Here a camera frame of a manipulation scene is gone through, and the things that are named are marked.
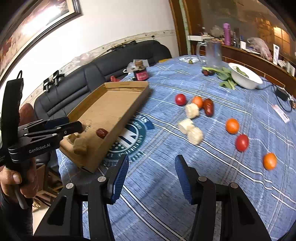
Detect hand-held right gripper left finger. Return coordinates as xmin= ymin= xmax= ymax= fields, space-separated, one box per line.
xmin=33 ymin=154 xmax=130 ymax=241

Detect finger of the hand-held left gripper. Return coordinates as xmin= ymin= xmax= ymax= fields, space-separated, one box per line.
xmin=23 ymin=121 xmax=83 ymax=142
xmin=19 ymin=116 xmax=70 ymax=134

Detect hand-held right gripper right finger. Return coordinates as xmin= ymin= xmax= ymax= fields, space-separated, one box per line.
xmin=174 ymin=155 xmax=272 ymax=241

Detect cream fibrous chunk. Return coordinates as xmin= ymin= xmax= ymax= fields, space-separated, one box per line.
xmin=73 ymin=138 xmax=88 ymax=154
xmin=185 ymin=103 xmax=200 ymax=119
xmin=178 ymin=119 xmax=195 ymax=135
xmin=187 ymin=127 xmax=204 ymax=146

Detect red date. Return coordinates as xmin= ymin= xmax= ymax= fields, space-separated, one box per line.
xmin=203 ymin=98 xmax=214 ymax=117
xmin=96 ymin=128 xmax=109 ymax=139

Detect brown cardboard tray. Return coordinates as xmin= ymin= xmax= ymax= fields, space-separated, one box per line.
xmin=60 ymin=81 xmax=152 ymax=174

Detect red tomato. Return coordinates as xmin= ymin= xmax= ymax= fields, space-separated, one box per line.
xmin=235 ymin=134 xmax=249 ymax=152
xmin=175 ymin=93 xmax=187 ymax=106

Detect small orange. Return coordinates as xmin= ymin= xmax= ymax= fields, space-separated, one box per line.
xmin=192 ymin=96 xmax=204 ymax=109
xmin=226 ymin=118 xmax=240 ymax=134
xmin=263 ymin=152 xmax=278 ymax=171

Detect person's left forearm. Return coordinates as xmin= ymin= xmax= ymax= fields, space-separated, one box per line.
xmin=0 ymin=192 xmax=34 ymax=241

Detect person's left hand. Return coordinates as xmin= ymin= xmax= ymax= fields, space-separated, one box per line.
xmin=0 ymin=159 xmax=39 ymax=200

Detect brown armchair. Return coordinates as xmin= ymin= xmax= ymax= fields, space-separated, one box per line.
xmin=18 ymin=103 xmax=37 ymax=130

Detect wooden stool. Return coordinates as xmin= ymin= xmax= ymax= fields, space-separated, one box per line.
xmin=32 ymin=162 xmax=63 ymax=211

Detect blue checked tablecloth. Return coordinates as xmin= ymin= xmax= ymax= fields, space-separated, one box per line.
xmin=55 ymin=55 xmax=296 ymax=241

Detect black leather sofa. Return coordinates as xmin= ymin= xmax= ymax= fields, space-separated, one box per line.
xmin=34 ymin=40 xmax=173 ymax=121

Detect clear plastic bag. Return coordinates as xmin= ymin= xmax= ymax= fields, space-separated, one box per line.
xmin=122 ymin=59 xmax=151 ymax=75

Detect dark jar pink label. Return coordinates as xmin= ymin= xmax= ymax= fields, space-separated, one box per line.
xmin=133 ymin=66 xmax=149 ymax=81

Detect green leafy vegetables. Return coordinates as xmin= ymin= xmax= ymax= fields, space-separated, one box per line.
xmin=202 ymin=66 xmax=237 ymax=90

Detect white bowl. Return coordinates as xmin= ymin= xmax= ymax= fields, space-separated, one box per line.
xmin=228 ymin=62 xmax=263 ymax=90

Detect white paper tag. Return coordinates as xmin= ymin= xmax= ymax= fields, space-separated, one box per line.
xmin=272 ymin=104 xmax=290 ymax=123

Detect green bean pods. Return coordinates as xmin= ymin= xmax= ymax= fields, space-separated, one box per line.
xmin=235 ymin=67 xmax=250 ymax=78

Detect clear glass mug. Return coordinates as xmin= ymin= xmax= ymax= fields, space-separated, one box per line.
xmin=196 ymin=39 xmax=223 ymax=69

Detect black power adapter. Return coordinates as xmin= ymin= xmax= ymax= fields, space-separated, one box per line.
xmin=275 ymin=88 xmax=288 ymax=100

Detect wooden cabinet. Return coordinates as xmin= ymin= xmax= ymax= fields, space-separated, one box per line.
xmin=185 ymin=35 xmax=296 ymax=98

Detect purple bottle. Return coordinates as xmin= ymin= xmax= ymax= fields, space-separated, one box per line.
xmin=223 ymin=23 xmax=232 ymax=46

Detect pink plastic bag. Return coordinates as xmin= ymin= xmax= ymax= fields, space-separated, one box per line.
xmin=247 ymin=37 xmax=273 ymax=61

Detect white carton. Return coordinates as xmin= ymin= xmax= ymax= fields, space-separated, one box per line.
xmin=272 ymin=44 xmax=280 ymax=65

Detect framed wall picture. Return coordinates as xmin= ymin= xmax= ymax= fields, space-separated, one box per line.
xmin=0 ymin=0 xmax=83 ymax=79

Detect black cable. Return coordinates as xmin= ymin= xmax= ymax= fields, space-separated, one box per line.
xmin=257 ymin=77 xmax=296 ymax=112

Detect wooden door frame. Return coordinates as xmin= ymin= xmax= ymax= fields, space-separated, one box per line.
xmin=169 ymin=0 xmax=197 ymax=57

